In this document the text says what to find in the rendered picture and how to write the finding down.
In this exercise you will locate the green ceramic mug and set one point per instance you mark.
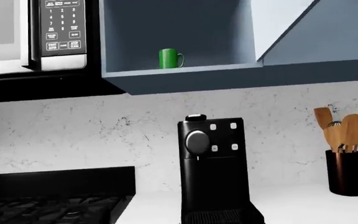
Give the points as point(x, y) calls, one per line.
point(167, 59)

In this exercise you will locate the black coffee machine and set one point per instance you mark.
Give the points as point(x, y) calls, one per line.
point(211, 172)

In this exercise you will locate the blue-grey cabinet door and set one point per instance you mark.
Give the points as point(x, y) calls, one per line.
point(309, 35)

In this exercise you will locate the wooden spatula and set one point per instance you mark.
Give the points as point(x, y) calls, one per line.
point(323, 117)

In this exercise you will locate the black gas stove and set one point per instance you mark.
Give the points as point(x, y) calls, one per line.
point(51, 196)

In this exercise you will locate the black and silver microwave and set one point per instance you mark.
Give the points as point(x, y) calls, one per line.
point(39, 46)

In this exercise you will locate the metal whisk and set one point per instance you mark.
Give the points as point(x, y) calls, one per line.
point(335, 124)

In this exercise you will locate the wooden spoon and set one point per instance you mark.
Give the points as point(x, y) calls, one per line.
point(354, 128)

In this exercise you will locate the black utensil holder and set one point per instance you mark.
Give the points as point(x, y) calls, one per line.
point(344, 172)

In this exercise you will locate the blue-grey wall cabinet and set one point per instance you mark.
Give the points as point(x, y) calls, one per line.
point(197, 46)

